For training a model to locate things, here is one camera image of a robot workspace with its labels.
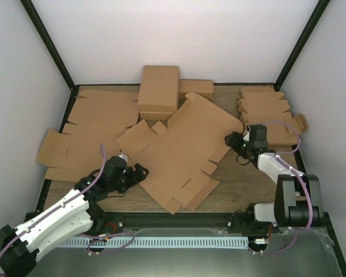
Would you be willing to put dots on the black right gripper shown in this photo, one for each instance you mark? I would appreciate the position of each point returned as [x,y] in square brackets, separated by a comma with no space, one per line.
[233,142]

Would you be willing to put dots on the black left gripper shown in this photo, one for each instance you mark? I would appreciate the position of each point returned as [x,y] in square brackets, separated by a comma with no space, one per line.
[134,180]

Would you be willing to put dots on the large cardboard box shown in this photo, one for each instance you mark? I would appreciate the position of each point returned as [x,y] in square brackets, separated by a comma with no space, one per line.
[181,155]
[159,89]

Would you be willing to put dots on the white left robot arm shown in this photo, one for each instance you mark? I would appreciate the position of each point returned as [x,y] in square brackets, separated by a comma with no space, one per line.
[77,213]

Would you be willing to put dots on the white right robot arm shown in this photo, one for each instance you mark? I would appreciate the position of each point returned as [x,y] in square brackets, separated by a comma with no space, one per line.
[297,201]

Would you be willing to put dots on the small folded cardboard box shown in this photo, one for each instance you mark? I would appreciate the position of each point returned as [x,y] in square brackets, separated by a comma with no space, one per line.
[204,88]

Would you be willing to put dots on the lower folded cardboard box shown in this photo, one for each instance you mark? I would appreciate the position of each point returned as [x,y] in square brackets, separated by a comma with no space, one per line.
[156,116]

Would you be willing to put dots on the large folded cardboard box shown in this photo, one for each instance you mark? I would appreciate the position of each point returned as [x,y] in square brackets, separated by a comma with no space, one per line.
[159,89]

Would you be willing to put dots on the right stack flat cardboard blanks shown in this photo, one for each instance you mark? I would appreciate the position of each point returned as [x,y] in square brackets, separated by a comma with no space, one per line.
[265,105]

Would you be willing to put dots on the stack flat cardboard blanks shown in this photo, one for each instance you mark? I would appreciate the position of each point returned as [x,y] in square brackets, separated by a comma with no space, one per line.
[265,105]
[97,117]

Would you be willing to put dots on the left stack flat cardboard blanks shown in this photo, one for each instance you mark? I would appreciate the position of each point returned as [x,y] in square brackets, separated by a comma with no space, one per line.
[97,117]

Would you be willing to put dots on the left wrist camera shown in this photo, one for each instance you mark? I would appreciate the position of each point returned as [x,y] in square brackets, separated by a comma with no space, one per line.
[124,157]

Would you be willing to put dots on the black frame base rail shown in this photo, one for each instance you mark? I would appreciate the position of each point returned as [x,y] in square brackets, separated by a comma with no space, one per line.
[111,223]

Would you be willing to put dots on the white slotted cable duct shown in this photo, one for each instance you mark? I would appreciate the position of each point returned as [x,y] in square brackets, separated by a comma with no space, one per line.
[159,243]

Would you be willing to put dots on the left black frame post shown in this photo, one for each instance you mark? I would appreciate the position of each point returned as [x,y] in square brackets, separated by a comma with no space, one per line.
[47,40]

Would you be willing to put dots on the black frame post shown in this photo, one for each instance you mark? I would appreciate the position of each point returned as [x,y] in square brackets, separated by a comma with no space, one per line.
[47,40]
[302,40]

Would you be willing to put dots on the right black frame post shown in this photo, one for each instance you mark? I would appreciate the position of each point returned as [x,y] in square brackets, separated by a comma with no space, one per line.
[302,40]

